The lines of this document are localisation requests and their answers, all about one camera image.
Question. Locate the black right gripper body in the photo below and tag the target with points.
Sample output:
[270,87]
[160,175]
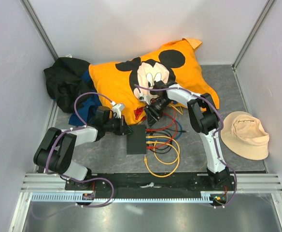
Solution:
[164,103]

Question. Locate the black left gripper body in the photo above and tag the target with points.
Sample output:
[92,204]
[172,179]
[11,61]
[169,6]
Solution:
[110,125]

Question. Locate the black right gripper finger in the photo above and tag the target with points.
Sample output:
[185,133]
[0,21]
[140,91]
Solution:
[148,118]
[156,112]

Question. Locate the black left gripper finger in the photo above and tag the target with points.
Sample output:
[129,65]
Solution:
[126,130]
[118,126]

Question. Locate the black network switch box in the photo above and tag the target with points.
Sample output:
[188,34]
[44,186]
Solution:
[136,141]

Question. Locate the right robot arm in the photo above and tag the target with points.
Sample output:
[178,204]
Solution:
[204,119]

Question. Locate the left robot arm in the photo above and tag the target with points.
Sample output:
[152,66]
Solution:
[56,149]

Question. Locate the orange Mickey Mouse pillow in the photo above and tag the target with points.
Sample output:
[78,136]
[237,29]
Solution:
[123,82]

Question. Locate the black and blue clothing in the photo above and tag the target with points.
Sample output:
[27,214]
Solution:
[68,82]

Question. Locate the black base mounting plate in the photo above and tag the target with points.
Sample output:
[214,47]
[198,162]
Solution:
[178,184]

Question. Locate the beige bucket hat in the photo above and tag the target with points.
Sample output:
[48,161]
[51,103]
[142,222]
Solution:
[244,135]

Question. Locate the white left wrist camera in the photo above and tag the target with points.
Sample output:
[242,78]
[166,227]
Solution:
[117,109]

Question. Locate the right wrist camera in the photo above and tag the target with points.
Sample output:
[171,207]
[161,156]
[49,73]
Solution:
[143,99]

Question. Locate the yellow ethernet cable short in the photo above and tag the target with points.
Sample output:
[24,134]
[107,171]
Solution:
[163,140]

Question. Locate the aluminium rail frame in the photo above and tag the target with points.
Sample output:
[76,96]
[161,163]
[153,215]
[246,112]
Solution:
[100,31]

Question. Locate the grey slotted cable duct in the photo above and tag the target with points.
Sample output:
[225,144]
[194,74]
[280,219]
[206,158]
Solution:
[70,197]

